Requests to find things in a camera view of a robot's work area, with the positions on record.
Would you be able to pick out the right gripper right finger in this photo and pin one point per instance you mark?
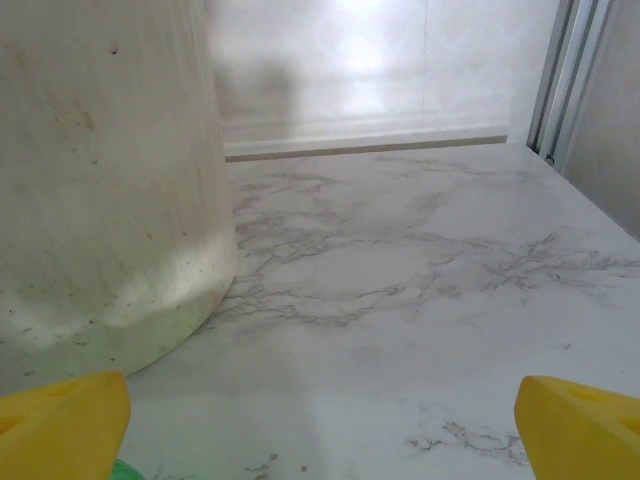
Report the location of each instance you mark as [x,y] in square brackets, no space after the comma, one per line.
[585,435]

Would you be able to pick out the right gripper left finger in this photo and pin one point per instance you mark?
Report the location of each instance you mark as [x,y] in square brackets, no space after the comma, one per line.
[60,430]

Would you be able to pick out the white plastic bin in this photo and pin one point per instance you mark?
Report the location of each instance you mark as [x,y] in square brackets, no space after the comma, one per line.
[100,175]

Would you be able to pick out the green plastic bottle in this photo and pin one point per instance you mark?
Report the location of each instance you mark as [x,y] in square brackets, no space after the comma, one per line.
[127,472]

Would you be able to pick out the aluminium frame post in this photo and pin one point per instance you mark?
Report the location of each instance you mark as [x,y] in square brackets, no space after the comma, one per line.
[565,75]

